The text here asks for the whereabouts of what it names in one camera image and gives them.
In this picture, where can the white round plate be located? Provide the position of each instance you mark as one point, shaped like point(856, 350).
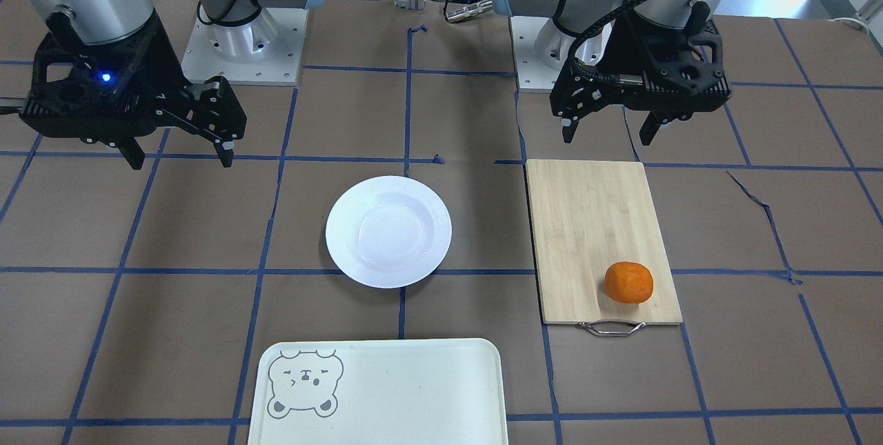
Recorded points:
point(388, 232)

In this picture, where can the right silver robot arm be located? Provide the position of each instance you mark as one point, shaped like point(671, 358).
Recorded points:
point(105, 21)

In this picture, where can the cream bear tray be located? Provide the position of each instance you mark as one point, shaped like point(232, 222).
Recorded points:
point(438, 391)

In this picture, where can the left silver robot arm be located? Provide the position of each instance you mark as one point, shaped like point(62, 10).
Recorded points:
point(592, 22)

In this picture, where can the silver cylindrical connector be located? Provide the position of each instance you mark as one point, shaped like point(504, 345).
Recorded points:
point(468, 12)

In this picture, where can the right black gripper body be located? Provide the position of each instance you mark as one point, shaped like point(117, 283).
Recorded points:
point(153, 71)

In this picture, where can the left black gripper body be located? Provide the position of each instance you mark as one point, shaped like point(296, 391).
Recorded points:
point(616, 50)

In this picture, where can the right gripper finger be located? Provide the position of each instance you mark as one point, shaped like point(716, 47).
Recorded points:
point(132, 152)
point(225, 152)

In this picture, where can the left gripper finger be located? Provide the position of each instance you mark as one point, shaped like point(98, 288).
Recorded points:
point(569, 128)
point(651, 126)

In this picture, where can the orange fruit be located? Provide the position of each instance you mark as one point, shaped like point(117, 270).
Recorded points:
point(628, 282)

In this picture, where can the bamboo cutting board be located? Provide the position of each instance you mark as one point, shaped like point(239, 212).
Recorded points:
point(587, 215)

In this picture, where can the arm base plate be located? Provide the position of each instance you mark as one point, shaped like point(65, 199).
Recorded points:
point(266, 52)
point(539, 48)

